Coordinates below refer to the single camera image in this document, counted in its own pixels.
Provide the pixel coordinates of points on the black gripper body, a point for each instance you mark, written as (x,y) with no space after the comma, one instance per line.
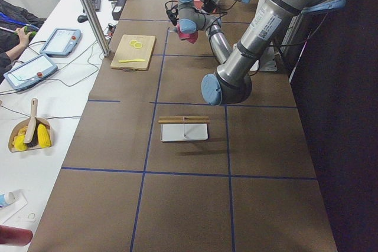
(177,24)
(210,5)

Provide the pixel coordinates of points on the pink cloth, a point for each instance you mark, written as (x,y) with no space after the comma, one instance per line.
(191,38)

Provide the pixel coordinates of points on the person's forearm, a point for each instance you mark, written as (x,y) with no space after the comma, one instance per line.
(9,56)

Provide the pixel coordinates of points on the person's hand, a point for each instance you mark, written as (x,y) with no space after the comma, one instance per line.
(24,38)

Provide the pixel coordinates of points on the lemon slice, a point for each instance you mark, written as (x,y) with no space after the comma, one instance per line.
(138,45)
(133,42)

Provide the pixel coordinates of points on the bamboo cutting board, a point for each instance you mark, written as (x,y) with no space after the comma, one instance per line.
(126,51)

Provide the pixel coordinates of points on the yellow plastic knife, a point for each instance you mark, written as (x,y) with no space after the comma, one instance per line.
(131,60)

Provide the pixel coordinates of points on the black computer mouse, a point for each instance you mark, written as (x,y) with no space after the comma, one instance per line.
(82,18)

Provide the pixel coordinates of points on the wooden rack rod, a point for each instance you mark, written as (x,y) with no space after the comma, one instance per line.
(179,118)
(180,122)

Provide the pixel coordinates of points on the blue teach pendant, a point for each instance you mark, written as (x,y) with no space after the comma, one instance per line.
(31,72)
(62,42)

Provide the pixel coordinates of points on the white rack tray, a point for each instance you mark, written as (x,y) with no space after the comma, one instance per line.
(174,132)

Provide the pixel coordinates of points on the yellow corn toy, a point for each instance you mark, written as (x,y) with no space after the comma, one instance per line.
(43,136)
(18,141)

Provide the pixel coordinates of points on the beige hand brush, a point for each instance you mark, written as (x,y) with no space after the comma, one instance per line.
(30,133)

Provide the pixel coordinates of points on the beige dustpan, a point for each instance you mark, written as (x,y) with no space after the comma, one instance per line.
(25,123)

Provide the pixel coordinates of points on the white blue tube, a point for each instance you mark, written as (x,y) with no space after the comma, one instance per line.
(7,199)

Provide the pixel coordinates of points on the red cylinder object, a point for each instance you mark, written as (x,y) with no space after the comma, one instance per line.
(12,236)

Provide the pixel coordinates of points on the white pillar mount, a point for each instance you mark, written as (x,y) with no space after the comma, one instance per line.
(266,62)

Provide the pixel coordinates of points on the aluminium frame post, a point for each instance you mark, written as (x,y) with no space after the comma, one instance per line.
(95,25)

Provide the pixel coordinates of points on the white rack wire stand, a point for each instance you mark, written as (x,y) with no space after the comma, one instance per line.
(185,120)

